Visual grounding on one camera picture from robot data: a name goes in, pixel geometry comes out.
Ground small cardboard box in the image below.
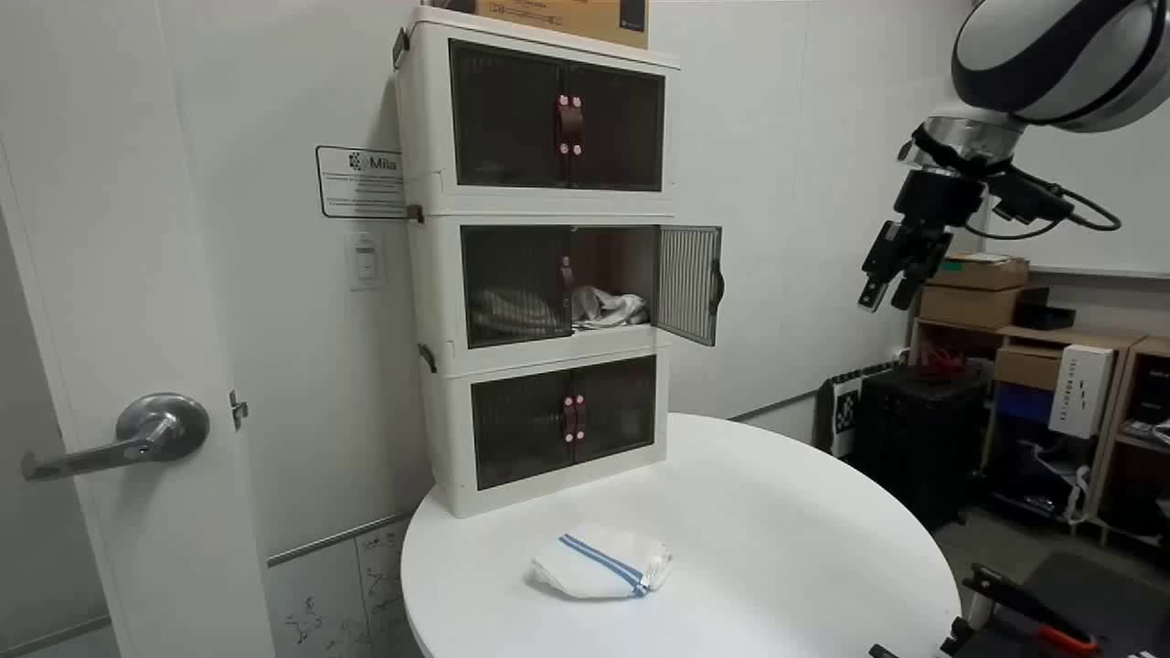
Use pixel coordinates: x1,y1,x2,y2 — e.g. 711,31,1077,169
990,343,1067,393

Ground black red-handled tool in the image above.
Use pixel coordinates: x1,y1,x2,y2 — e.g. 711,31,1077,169
868,561,1170,658

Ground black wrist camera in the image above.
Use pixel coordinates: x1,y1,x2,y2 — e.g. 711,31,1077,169
984,159,1080,229

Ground folded white blue-striped cloth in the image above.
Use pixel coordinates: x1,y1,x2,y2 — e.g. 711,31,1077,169
528,522,676,603

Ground crumpled white cloth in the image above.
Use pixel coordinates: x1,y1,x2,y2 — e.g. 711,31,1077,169
565,282,656,334

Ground black framed board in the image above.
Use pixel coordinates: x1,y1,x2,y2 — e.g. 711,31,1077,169
813,362,902,461

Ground white room door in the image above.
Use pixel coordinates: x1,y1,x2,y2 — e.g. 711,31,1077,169
0,0,278,658

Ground tall white box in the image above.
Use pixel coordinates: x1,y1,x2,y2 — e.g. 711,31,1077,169
1045,341,1121,443

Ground wall whiteboard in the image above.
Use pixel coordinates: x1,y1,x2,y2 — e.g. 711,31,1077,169
979,69,1170,285

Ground white wall sign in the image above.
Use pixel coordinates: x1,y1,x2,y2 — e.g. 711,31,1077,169
313,143,415,221

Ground silver lever door handle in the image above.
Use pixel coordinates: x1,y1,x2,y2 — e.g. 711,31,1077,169
20,388,211,483

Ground dark tinted cabinet door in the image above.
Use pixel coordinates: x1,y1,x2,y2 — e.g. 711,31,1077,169
565,59,668,195
572,355,664,466
458,221,579,352
470,369,579,492
445,35,572,188
656,221,729,352

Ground wooden shelf unit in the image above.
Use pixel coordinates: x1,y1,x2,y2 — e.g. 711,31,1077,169
909,316,1170,547

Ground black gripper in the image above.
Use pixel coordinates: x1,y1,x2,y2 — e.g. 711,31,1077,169
857,165,989,314

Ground low scribbled wall panel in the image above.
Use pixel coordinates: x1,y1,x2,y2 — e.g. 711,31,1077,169
263,515,426,658

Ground crumpled grey cloth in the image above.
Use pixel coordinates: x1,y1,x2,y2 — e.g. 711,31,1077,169
470,285,567,346

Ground flat cardboard box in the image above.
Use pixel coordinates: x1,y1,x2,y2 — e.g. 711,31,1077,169
919,252,1035,291

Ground white stacked storage cabinet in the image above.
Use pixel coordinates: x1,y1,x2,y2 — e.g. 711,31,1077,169
391,5,729,517

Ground black floor cabinet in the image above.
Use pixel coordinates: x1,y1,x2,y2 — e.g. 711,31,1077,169
850,362,994,535

